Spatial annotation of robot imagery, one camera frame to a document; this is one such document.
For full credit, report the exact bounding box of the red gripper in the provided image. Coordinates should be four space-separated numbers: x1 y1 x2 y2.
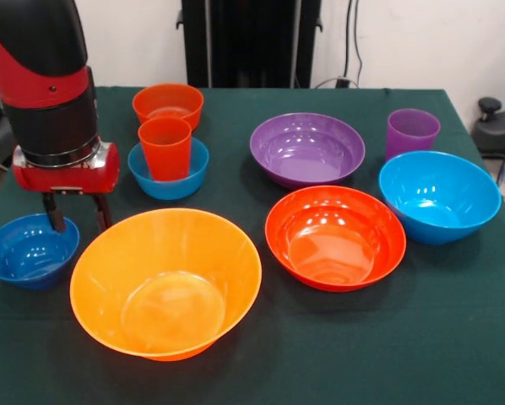
12 142 121 234

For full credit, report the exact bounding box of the small dark blue bowl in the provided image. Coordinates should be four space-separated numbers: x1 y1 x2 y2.
0 213 81 291

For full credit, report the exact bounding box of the small light blue bowl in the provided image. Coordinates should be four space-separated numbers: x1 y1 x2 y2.
128 137 210 201

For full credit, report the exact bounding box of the orange cup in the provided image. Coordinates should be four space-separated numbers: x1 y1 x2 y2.
137 116 193 181

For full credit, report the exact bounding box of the purple bowl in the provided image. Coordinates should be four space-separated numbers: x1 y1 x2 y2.
249 112 367 190

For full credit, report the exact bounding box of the large yellow bowl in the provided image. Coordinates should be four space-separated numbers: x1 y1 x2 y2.
69 208 263 363

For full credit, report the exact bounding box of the small orange bowl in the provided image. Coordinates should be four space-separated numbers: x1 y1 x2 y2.
132 83 205 132

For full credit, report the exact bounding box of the wide orange bowl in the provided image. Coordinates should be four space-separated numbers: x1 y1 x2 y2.
264 185 407 293

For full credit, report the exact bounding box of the dark green table cloth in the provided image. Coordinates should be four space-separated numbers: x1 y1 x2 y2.
0 86 505 405

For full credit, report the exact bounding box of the purple cup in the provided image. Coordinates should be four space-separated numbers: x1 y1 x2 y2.
385 108 442 164

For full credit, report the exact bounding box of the large light blue bowl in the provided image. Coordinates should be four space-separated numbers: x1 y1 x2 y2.
377 150 502 246

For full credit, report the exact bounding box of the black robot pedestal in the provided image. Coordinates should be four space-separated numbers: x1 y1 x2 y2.
176 0 321 89

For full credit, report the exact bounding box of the black wall cable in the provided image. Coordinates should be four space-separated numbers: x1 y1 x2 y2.
343 0 353 81
352 0 364 89

